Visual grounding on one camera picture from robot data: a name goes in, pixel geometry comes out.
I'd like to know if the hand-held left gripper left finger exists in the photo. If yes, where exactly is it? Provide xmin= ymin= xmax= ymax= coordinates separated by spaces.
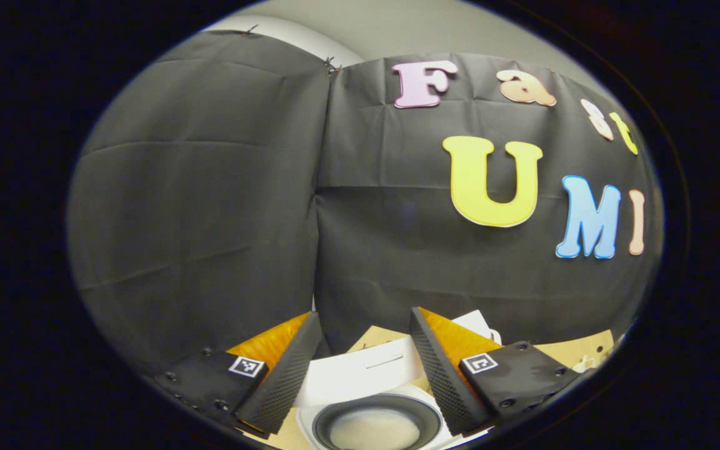
xmin=154 ymin=311 xmax=324 ymax=438

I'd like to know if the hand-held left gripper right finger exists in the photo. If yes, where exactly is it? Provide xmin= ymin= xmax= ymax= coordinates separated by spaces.
xmin=409 ymin=306 xmax=586 ymax=438

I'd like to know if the white rice cooker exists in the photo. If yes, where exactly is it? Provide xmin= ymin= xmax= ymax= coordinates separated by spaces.
xmin=292 ymin=336 xmax=492 ymax=450

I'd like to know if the white rice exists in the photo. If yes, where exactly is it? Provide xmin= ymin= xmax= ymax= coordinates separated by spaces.
xmin=329 ymin=409 xmax=422 ymax=450

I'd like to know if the black backdrop cloth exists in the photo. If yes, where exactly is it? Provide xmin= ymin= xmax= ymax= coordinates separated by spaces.
xmin=66 ymin=28 xmax=666 ymax=376

